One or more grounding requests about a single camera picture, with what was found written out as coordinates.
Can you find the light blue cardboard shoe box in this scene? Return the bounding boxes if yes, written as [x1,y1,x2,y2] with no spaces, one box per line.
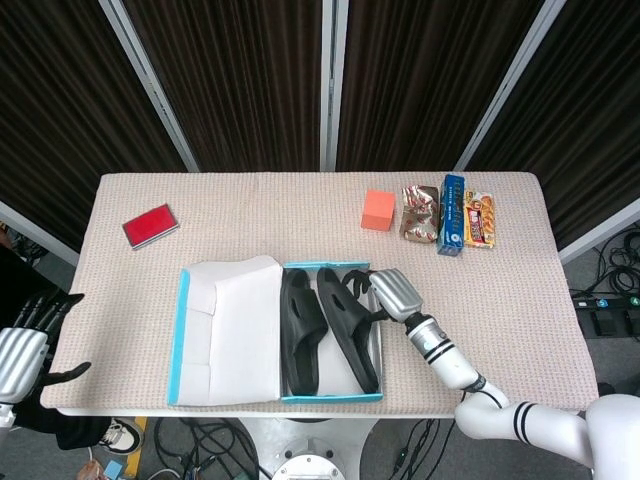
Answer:
[167,254,385,406]

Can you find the gold foil snack bag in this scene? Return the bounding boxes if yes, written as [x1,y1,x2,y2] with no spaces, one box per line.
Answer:
[399,184,441,245]

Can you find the dark pleated partition panel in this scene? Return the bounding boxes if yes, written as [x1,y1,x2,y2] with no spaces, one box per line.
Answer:
[339,0,546,172]
[124,0,331,172]
[469,0,640,251]
[0,0,196,251]

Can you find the beige woven tablecloth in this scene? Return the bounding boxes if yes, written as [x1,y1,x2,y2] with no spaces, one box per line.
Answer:
[40,172,600,415]

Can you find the black and white sneaker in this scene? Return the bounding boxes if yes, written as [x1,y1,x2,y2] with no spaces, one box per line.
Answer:
[97,417,144,455]

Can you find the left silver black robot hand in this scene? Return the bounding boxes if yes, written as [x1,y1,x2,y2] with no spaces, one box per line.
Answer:
[0,292,93,401]

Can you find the yellow orange snack packet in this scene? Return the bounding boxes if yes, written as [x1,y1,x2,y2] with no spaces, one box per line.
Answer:
[463,189,498,250]

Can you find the grey metal partition post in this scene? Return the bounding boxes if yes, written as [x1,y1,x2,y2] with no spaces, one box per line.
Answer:
[558,197,640,266]
[97,0,201,174]
[319,0,350,172]
[452,0,569,174]
[0,199,81,267]

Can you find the black floor cable tangle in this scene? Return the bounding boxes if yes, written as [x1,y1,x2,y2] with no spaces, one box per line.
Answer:
[592,234,640,297]
[149,417,261,480]

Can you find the red stamp pad case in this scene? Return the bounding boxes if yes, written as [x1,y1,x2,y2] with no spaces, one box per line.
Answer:
[121,201,180,251]

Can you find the blue cling wrap box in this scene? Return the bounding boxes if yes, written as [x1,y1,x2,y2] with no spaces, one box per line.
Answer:
[436,173,469,258]

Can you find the black power strip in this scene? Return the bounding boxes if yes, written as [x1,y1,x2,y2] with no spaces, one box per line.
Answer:
[572,294,640,312]

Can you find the black rubber slipper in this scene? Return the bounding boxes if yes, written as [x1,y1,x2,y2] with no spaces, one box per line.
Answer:
[278,268,330,396]
[315,267,380,395]

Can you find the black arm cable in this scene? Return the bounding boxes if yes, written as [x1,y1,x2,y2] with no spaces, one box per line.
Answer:
[458,373,507,407]

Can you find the black foot pedal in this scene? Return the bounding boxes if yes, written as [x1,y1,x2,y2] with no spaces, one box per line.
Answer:
[589,308,626,337]

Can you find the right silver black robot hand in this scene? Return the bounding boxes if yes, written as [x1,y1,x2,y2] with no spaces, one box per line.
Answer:
[344,268,426,324]

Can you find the orange foam cube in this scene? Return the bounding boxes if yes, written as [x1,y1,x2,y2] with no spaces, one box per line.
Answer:
[360,188,396,232]

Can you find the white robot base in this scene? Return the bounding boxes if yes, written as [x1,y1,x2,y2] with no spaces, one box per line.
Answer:
[234,414,382,480]

